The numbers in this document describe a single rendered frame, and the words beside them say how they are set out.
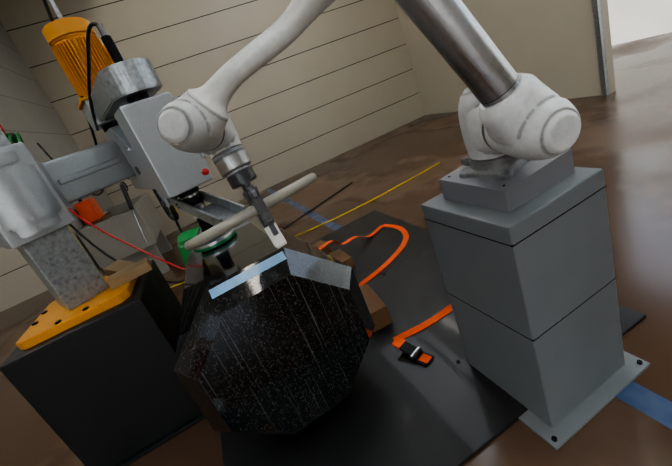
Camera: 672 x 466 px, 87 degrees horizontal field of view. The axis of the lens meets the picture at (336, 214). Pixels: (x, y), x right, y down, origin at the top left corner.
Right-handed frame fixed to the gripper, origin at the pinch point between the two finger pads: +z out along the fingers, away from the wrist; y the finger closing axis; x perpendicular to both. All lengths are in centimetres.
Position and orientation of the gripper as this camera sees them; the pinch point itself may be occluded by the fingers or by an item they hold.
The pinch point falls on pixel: (275, 235)
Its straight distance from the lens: 101.5
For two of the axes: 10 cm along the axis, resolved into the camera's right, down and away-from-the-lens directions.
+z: 4.8, 8.7, 1.3
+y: -3.1, 0.2, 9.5
